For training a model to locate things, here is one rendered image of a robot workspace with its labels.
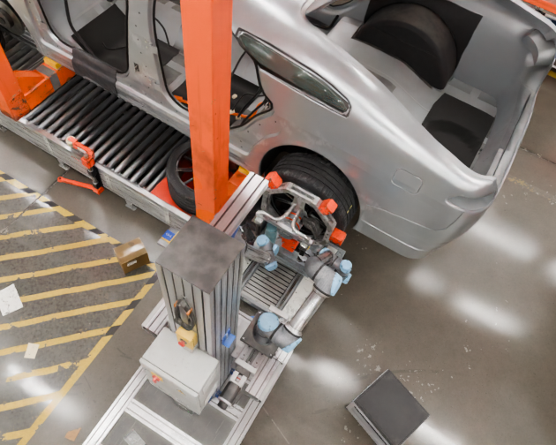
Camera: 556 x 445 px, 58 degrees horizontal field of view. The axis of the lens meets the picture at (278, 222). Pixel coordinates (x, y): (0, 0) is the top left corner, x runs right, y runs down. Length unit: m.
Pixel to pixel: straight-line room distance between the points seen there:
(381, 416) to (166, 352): 1.61
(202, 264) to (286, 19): 1.63
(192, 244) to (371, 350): 2.40
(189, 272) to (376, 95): 1.53
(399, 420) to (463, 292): 1.40
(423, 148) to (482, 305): 2.02
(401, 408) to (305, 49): 2.37
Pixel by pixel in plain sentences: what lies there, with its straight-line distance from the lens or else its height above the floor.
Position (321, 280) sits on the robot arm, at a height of 1.27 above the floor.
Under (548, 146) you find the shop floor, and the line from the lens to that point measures 5.96.
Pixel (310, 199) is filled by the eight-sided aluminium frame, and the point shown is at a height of 1.12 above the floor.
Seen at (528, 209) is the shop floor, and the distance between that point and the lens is 5.30.
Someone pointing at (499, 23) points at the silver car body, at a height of 1.49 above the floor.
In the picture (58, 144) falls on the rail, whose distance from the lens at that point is 4.52.
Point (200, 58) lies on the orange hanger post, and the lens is 2.39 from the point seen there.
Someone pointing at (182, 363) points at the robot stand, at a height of 1.23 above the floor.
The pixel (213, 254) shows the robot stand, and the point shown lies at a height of 2.03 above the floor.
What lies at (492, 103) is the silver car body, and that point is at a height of 0.91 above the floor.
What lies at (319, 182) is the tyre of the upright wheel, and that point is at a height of 1.17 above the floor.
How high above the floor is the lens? 3.73
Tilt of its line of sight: 59 degrees down
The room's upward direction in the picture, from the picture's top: 11 degrees clockwise
